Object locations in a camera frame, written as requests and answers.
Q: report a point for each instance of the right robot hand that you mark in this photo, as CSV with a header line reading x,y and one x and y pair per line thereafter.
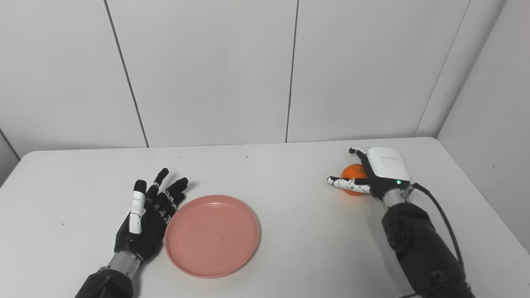
x,y
379,174

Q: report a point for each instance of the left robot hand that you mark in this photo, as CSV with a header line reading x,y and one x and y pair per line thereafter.
x,y
145,223

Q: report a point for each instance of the orange fruit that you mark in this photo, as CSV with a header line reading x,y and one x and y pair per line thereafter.
x,y
352,172

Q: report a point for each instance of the pink plate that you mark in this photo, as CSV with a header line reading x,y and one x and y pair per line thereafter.
x,y
212,236

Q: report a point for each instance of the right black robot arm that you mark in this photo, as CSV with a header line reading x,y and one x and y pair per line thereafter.
x,y
422,248

